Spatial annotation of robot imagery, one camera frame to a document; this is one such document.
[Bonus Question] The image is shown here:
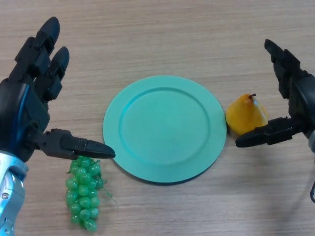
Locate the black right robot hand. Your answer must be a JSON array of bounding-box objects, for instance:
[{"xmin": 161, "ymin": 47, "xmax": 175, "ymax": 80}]
[{"xmin": 235, "ymin": 38, "xmax": 315, "ymax": 148}]

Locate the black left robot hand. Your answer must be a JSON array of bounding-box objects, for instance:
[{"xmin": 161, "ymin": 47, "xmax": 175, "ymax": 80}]
[{"xmin": 0, "ymin": 16, "xmax": 116, "ymax": 163}]

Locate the yellow pear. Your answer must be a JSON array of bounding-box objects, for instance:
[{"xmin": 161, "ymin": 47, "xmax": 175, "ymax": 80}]
[{"xmin": 225, "ymin": 93, "xmax": 269, "ymax": 136}]

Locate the green round plate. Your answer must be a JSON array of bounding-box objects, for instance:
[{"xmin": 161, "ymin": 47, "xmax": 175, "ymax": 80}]
[{"xmin": 102, "ymin": 75, "xmax": 227, "ymax": 185}]

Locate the green grape bunch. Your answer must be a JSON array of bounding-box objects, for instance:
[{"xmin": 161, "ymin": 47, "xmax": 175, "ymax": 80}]
[{"xmin": 65, "ymin": 157, "xmax": 119, "ymax": 233}]

